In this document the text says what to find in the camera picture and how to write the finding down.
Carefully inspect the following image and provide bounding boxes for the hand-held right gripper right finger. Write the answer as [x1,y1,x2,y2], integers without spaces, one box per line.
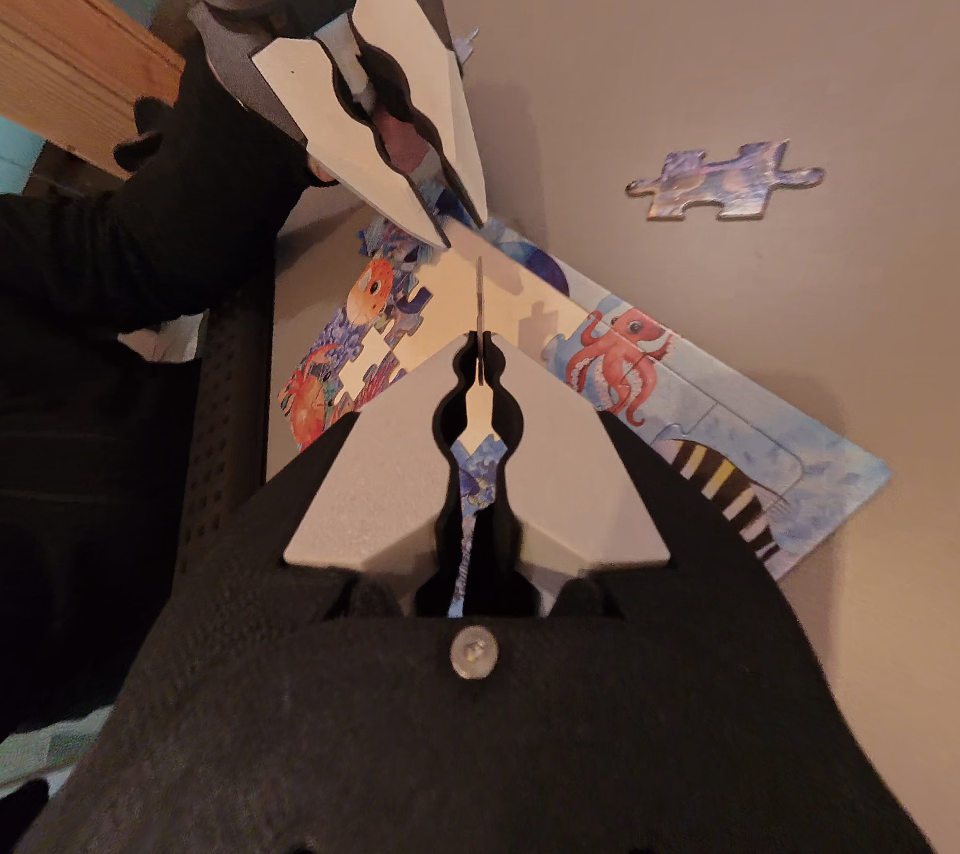
[482,331,672,611]

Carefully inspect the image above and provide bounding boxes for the person's left hand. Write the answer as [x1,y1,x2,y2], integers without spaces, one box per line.
[373,107,435,179]

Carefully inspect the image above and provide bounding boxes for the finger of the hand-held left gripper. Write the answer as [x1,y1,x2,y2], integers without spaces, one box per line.
[351,0,490,230]
[251,36,453,251]

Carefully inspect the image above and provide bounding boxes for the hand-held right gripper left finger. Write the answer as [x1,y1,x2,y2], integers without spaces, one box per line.
[282,331,479,611]

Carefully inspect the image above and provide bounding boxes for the sea animals jigsaw puzzle board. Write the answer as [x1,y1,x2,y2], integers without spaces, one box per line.
[273,205,894,619]

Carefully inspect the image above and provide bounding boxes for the white crumpled paper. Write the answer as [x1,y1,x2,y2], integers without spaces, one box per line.
[118,310,209,365]

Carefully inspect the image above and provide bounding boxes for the striped purple coral puzzle piece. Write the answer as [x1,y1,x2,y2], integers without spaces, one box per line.
[358,182,447,264]

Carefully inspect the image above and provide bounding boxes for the person's left forearm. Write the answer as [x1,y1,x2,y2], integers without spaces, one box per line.
[0,40,320,341]

